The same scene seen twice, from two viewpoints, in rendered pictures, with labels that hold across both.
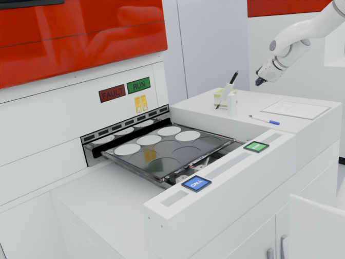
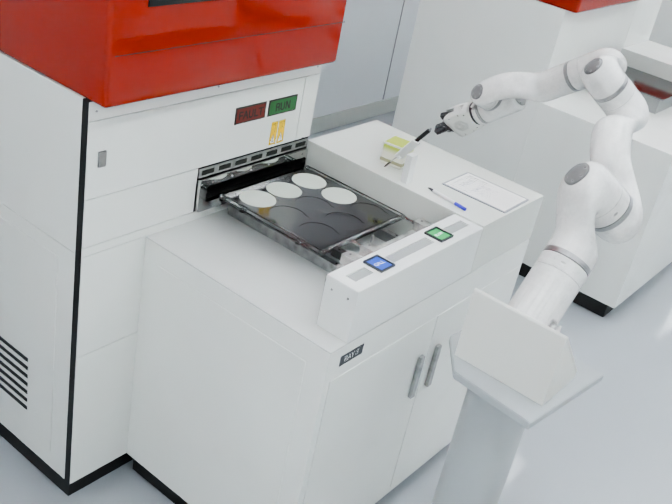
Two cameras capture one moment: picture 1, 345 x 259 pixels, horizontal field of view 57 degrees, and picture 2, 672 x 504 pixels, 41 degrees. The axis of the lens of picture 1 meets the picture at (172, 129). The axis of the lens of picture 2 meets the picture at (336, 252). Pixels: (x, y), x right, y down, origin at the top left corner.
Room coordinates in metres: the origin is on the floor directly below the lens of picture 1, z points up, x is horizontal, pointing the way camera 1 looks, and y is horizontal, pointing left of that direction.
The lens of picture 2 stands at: (-1.06, 0.62, 1.99)
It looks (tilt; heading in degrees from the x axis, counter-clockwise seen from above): 29 degrees down; 342
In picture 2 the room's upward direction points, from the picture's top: 12 degrees clockwise
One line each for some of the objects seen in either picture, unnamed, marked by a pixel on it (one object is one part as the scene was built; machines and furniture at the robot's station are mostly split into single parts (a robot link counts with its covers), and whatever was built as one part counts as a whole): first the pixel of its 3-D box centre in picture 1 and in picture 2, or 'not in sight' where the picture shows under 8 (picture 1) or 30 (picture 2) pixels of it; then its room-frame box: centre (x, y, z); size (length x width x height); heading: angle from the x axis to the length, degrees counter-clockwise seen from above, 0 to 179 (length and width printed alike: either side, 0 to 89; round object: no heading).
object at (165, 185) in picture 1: (154, 178); (297, 246); (0.98, 0.09, 0.84); 0.50 x 0.02 x 0.03; 39
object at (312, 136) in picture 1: (248, 120); (419, 189); (1.27, -0.33, 0.89); 0.62 x 0.35 x 0.14; 39
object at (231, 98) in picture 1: (227, 98); (406, 158); (1.17, -0.23, 1.03); 0.06 x 0.04 x 0.13; 39
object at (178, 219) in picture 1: (231, 185); (405, 273); (0.78, -0.15, 0.89); 0.55 x 0.09 x 0.14; 129
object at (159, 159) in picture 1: (166, 146); (313, 205); (1.10, 0.03, 0.90); 0.34 x 0.34 x 0.01; 39
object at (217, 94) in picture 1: (225, 98); (397, 152); (1.28, -0.24, 1.00); 0.07 x 0.07 x 0.07; 47
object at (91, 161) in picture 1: (132, 136); (254, 178); (1.26, 0.17, 0.89); 0.44 x 0.02 x 0.10; 129
